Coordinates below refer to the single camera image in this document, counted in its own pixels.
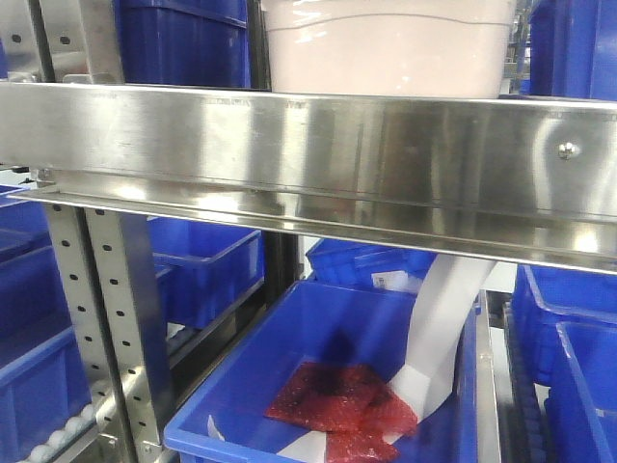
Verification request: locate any blue bin behind centre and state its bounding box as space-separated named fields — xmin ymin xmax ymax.
xmin=306 ymin=239 xmax=437 ymax=293

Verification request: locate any blue bin middle left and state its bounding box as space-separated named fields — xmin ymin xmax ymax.
xmin=148 ymin=217 xmax=265 ymax=329

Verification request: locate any blue bin with red bags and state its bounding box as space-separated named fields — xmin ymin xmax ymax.
xmin=164 ymin=281 xmax=478 ymax=462

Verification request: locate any blue bin upper left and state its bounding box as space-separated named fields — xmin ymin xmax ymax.
xmin=114 ymin=0 xmax=250 ymax=88

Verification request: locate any blue bin lower right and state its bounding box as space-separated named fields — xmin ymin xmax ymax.
xmin=511 ymin=265 xmax=616 ymax=462

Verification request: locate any blue bin lower left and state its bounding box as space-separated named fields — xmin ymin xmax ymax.
xmin=1 ymin=199 xmax=91 ymax=462

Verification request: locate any blue bin upper right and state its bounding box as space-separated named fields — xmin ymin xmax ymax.
xmin=529 ymin=0 xmax=616 ymax=101

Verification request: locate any white paper strip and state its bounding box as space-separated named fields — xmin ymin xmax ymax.
xmin=274 ymin=254 xmax=497 ymax=463

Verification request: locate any white roller conveyor track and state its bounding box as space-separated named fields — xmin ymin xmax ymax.
xmin=18 ymin=403 xmax=94 ymax=463

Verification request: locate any perforated steel shelf post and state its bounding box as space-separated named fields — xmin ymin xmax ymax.
xmin=1 ymin=1 xmax=176 ymax=462

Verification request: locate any stainless steel shelf rail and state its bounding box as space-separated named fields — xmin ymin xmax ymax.
xmin=1 ymin=82 xmax=616 ymax=274

